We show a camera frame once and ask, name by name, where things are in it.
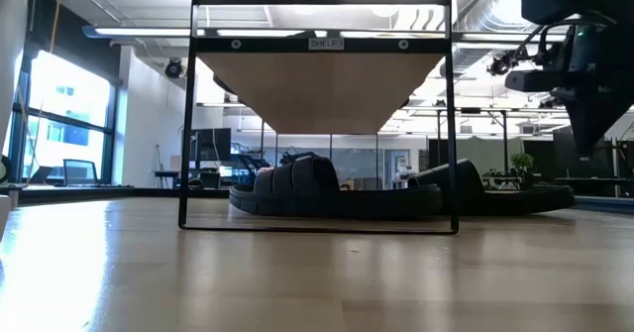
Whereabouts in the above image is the black computer monitor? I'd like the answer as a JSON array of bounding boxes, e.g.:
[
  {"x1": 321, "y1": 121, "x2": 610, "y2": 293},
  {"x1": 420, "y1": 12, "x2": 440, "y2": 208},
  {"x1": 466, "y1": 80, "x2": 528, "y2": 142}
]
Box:
[{"x1": 190, "y1": 127, "x2": 233, "y2": 163}]

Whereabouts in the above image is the black rubber slide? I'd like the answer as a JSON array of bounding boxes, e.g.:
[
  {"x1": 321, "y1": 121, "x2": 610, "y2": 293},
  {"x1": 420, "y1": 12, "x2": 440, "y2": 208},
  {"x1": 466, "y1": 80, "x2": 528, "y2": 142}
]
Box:
[
  {"x1": 408, "y1": 158, "x2": 577, "y2": 218},
  {"x1": 229, "y1": 154, "x2": 443, "y2": 219}
]

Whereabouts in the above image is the round black ceiling device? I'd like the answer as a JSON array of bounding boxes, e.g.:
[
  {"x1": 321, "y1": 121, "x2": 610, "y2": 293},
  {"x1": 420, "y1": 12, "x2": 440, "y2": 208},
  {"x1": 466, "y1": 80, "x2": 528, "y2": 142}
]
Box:
[{"x1": 163, "y1": 57, "x2": 185, "y2": 79}]

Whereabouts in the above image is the green potted room plant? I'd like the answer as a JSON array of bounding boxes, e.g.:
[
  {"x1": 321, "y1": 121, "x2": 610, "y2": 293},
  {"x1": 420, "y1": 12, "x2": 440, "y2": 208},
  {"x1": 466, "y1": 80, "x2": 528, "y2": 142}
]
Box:
[{"x1": 509, "y1": 152, "x2": 536, "y2": 189}]

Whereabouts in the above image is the white shelf label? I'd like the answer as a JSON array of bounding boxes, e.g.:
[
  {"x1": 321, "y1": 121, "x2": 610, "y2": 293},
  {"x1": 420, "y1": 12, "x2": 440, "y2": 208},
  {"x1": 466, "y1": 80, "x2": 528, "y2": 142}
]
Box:
[{"x1": 307, "y1": 38, "x2": 346, "y2": 52}]

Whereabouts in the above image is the silver ceiling duct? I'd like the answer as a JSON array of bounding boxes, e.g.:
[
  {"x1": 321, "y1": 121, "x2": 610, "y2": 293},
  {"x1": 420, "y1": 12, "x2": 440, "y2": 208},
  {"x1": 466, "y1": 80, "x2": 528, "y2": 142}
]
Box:
[{"x1": 453, "y1": 0, "x2": 551, "y2": 75}]

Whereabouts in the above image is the black aluminium table frame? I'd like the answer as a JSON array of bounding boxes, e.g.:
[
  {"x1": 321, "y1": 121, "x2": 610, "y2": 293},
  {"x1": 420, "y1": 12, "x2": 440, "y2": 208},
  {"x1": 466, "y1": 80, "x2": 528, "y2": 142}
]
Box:
[{"x1": 17, "y1": 185, "x2": 634, "y2": 217}]

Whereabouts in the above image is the black track spotlight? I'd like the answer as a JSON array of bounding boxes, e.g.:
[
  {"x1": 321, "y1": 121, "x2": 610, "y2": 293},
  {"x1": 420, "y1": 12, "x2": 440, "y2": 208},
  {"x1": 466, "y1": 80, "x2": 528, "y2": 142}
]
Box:
[{"x1": 486, "y1": 48, "x2": 530, "y2": 77}]

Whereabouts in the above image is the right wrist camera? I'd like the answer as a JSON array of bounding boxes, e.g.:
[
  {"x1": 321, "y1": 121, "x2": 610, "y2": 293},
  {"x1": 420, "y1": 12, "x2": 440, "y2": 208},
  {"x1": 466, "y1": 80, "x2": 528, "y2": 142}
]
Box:
[{"x1": 504, "y1": 68, "x2": 569, "y2": 94}]

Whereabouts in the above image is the long ceiling light strip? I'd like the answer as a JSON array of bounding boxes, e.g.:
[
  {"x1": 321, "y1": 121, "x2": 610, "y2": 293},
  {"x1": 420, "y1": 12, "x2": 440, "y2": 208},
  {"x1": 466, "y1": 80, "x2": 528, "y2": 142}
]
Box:
[{"x1": 81, "y1": 24, "x2": 566, "y2": 44}]

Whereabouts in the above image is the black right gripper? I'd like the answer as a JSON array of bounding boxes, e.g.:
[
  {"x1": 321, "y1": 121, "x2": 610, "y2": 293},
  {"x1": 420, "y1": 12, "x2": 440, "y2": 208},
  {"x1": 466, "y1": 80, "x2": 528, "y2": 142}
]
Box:
[{"x1": 542, "y1": 22, "x2": 634, "y2": 157}]

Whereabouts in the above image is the wooden shelf with black frame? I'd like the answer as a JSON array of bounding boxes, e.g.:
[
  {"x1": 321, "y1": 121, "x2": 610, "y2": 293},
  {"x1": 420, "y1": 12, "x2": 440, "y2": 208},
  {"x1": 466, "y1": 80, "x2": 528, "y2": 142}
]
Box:
[{"x1": 177, "y1": 0, "x2": 460, "y2": 237}]

